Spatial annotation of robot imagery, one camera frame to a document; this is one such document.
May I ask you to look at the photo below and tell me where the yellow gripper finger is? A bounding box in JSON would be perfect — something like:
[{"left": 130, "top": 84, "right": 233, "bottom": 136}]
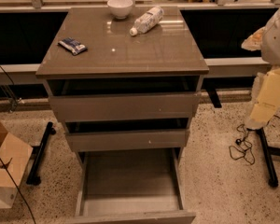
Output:
[{"left": 245, "top": 67, "right": 280, "bottom": 130}]

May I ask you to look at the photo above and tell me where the blue rxbar blueberry packet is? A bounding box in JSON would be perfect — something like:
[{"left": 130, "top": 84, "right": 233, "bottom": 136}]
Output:
[{"left": 58, "top": 37, "right": 87, "bottom": 56}]

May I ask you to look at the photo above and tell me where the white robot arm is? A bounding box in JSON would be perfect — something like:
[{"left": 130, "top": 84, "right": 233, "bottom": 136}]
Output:
[{"left": 241, "top": 8, "right": 280, "bottom": 130}]

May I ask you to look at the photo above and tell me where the top grey drawer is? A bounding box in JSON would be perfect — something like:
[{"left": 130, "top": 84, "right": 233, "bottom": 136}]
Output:
[{"left": 49, "top": 93, "right": 200, "bottom": 122}]

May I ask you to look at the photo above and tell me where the grey drawer cabinet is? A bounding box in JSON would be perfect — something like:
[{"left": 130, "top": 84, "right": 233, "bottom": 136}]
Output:
[{"left": 35, "top": 5, "right": 210, "bottom": 224}]

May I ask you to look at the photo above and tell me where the open bottom grey drawer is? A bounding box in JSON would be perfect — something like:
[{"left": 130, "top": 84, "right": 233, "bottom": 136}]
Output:
[{"left": 66, "top": 148, "right": 195, "bottom": 224}]

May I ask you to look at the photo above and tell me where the middle grey drawer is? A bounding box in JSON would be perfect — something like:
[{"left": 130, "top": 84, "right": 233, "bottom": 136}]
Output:
[{"left": 65, "top": 129, "right": 189, "bottom": 152}]

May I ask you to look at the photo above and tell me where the black right stand leg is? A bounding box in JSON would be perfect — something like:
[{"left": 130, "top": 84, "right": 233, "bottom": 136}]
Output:
[{"left": 256, "top": 129, "right": 280, "bottom": 188}]

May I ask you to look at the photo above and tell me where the black stand leg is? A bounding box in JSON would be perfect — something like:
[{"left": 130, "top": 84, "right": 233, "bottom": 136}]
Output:
[
  {"left": 256, "top": 129, "right": 280, "bottom": 188},
  {"left": 26, "top": 121, "right": 56, "bottom": 186}
]

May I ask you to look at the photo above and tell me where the plastic water bottle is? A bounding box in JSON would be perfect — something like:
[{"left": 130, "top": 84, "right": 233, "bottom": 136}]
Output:
[{"left": 130, "top": 7, "right": 164, "bottom": 36}]

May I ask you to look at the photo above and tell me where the white ceramic bowl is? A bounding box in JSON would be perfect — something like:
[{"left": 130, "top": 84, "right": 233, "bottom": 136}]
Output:
[{"left": 107, "top": 0, "right": 133, "bottom": 19}]

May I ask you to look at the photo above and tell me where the black left stand leg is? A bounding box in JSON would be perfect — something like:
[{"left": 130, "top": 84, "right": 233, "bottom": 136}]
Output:
[{"left": 26, "top": 121, "right": 56, "bottom": 186}]

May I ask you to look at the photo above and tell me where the cardboard box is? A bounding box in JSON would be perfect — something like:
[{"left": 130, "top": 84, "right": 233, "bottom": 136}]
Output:
[{"left": 0, "top": 121, "right": 33, "bottom": 209}]

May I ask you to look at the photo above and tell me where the black cable on floor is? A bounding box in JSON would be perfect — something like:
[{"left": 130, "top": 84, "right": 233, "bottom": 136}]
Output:
[{"left": 229, "top": 98, "right": 280, "bottom": 166}]

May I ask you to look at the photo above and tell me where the black cable at left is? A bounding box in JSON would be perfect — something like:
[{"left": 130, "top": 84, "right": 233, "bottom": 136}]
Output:
[{"left": 0, "top": 56, "right": 37, "bottom": 224}]

